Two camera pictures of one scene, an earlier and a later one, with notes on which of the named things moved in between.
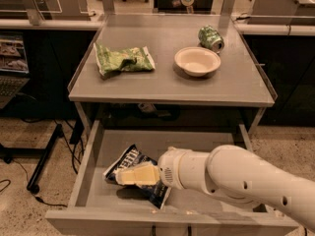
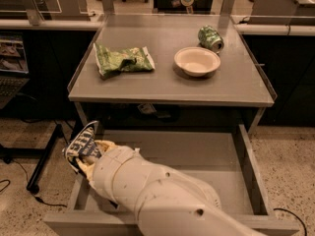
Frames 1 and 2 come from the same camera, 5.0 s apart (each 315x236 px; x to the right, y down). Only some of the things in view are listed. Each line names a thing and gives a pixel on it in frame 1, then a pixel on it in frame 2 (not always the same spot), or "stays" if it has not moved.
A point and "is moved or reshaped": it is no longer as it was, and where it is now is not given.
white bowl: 197,61 stays
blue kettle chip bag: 157,193 is moved or reshaped
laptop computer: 14,67 stays
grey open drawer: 100,208 stays
